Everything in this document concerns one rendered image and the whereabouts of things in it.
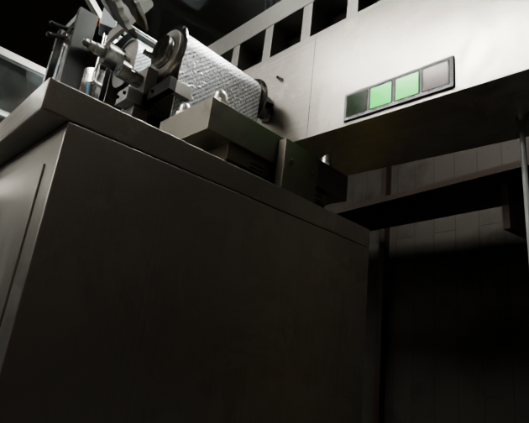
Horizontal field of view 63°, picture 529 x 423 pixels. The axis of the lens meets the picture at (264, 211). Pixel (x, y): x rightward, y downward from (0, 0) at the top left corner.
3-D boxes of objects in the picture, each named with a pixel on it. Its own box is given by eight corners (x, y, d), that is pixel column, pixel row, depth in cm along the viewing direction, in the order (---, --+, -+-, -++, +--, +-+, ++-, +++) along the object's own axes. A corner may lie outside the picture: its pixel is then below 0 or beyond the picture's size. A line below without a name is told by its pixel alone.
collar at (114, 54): (96, 67, 116) (101, 47, 118) (116, 78, 120) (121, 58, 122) (107, 58, 112) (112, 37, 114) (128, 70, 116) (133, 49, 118)
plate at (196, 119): (154, 150, 81) (159, 121, 83) (292, 210, 108) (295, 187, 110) (207, 127, 70) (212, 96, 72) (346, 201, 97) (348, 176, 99)
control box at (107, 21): (92, 33, 151) (99, 10, 154) (112, 40, 154) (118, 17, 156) (94, 21, 145) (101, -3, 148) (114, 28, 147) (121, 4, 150)
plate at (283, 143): (272, 194, 79) (278, 140, 83) (306, 209, 86) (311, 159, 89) (282, 191, 78) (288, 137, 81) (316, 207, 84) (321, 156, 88)
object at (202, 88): (164, 139, 88) (180, 63, 94) (248, 178, 104) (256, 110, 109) (166, 139, 88) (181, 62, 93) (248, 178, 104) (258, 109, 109)
